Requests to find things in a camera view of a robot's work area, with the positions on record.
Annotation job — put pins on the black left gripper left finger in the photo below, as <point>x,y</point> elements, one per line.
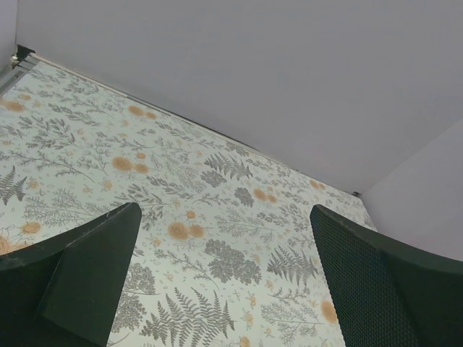
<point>64,291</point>

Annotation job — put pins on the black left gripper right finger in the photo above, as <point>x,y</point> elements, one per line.
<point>385,292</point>

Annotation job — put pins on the floral patterned table mat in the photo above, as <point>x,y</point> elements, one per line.
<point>225,255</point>

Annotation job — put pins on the aluminium table frame rail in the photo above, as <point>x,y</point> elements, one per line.
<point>20,64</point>

